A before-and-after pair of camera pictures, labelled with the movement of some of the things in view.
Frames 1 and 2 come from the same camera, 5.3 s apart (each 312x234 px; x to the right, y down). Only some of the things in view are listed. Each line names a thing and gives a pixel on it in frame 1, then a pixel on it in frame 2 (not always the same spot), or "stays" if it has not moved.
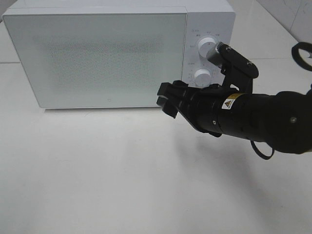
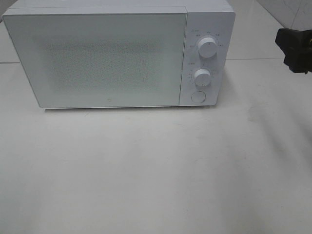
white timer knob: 202,78 stays
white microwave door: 100,58 stays
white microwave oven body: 117,53 stays
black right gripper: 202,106 to 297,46
